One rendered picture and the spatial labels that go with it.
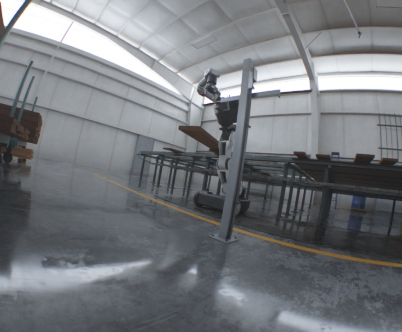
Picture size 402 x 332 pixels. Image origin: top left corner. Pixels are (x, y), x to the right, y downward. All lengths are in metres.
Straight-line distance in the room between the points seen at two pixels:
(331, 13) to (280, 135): 6.18
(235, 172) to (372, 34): 8.42
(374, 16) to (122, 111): 11.84
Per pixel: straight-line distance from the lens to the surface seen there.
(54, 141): 8.94
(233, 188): 1.16
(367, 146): 8.97
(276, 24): 8.22
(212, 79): 1.68
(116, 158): 9.54
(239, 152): 1.17
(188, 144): 11.74
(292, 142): 9.21
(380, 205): 8.20
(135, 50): 11.10
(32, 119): 2.86
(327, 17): 8.11
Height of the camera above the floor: 0.36
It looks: 4 degrees up
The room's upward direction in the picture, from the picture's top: 10 degrees clockwise
